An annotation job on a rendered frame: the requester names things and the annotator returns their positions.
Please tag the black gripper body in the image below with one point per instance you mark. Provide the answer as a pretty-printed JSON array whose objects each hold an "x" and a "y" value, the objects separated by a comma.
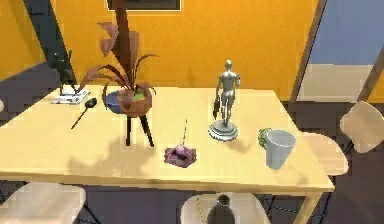
[{"x": 220, "y": 213}]

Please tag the purple incense holder with stick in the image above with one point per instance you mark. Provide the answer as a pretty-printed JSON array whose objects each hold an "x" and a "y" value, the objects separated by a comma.
[{"x": 180, "y": 155}]

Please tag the silver human figure statue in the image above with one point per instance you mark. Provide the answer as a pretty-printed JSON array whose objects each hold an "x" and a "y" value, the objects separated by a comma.
[{"x": 228, "y": 90}]

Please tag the brown house plant in pot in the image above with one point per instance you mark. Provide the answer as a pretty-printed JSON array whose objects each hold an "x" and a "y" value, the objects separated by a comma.
[{"x": 136, "y": 103}]

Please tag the blue bowl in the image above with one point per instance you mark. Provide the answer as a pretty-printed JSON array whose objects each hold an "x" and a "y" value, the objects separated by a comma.
[{"x": 111, "y": 101}]

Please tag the black spoon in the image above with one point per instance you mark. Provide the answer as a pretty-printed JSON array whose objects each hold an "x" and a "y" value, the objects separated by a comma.
[{"x": 90, "y": 103}]

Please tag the pale wooden table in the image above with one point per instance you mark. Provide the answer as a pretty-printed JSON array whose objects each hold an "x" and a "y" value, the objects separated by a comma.
[{"x": 50, "y": 146}]

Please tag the dark framed wall picture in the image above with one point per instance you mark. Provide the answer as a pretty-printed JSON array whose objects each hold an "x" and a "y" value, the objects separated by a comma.
[{"x": 143, "y": 4}]

